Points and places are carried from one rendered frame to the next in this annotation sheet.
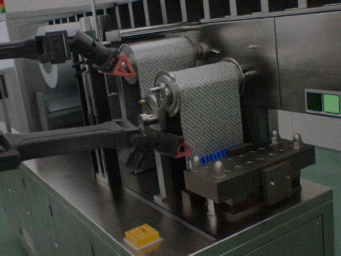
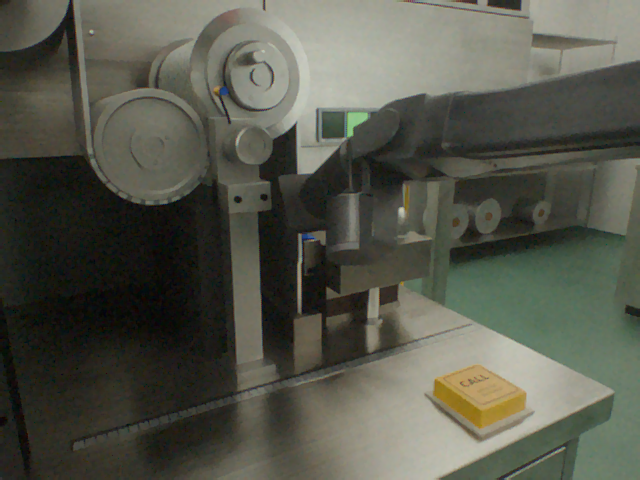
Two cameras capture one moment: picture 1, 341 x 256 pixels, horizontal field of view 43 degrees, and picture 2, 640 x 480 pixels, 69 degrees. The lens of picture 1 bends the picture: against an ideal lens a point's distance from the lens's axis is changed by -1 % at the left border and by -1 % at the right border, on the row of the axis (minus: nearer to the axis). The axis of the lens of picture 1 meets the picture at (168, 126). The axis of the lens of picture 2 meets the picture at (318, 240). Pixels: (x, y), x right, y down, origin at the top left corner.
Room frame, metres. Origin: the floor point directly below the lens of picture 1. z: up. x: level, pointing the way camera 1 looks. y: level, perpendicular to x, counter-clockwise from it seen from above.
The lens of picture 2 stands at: (1.24, 0.56, 1.21)
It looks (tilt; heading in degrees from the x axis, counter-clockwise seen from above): 15 degrees down; 272
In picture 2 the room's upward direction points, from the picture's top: straight up
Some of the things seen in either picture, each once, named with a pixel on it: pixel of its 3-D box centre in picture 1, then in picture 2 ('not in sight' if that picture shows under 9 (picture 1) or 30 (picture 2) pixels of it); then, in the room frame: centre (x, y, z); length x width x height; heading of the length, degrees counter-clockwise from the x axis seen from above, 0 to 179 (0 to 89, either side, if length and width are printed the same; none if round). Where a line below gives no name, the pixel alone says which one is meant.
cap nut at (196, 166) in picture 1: (196, 162); not in sight; (1.21, -0.07, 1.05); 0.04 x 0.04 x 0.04
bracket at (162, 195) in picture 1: (158, 154); (244, 252); (1.34, 0.04, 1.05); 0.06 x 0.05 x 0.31; 121
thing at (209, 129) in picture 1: (213, 132); (265, 184); (1.34, -0.14, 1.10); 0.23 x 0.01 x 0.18; 121
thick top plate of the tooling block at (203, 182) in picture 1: (251, 166); (320, 234); (1.26, -0.24, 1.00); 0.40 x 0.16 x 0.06; 121
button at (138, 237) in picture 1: (141, 235); (478, 393); (1.07, 0.11, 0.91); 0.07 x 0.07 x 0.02; 31
